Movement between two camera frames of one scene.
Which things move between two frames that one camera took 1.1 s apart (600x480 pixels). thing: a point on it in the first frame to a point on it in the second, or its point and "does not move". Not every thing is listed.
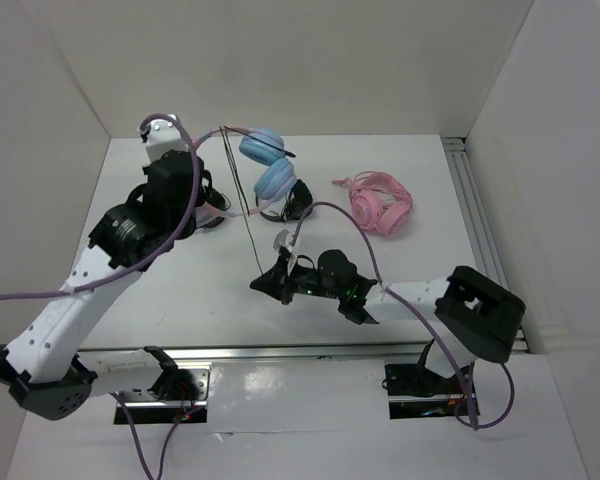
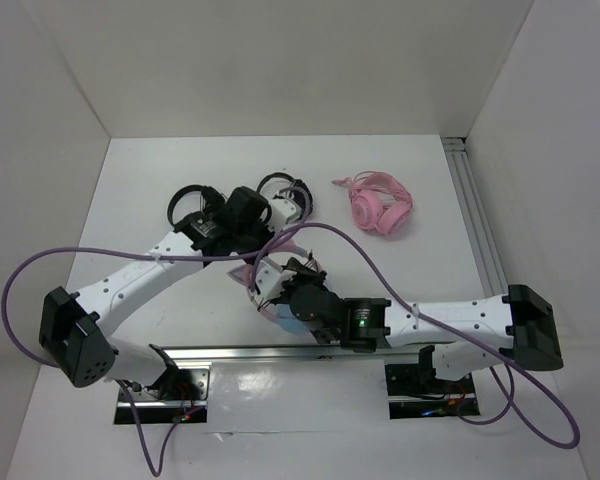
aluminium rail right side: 486,257 does not move
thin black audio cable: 225,130 to 314,265
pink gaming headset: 379,201 does not move
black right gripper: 274,283 to 303,272
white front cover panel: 288,396 does not move
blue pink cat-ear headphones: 265,147 to 284,315
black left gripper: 144,170 to 261,222
